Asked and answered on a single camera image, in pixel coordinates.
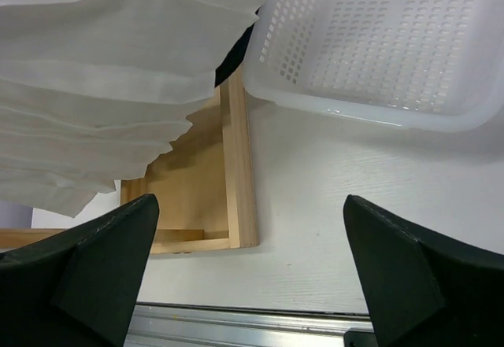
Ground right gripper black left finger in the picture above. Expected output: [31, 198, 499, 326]
[1, 194, 159, 346]

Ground wooden clothes rack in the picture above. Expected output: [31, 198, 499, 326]
[1, 69, 259, 254]

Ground white perforated plastic basket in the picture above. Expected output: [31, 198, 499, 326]
[243, 0, 503, 132]

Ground white pleated skirt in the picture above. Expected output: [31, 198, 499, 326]
[1, 0, 266, 216]

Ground dark blue denim skirt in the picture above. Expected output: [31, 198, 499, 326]
[214, 23, 255, 88]

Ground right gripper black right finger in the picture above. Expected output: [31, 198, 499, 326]
[343, 195, 503, 346]

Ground aluminium mounting rail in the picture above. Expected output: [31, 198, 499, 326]
[124, 303, 376, 346]

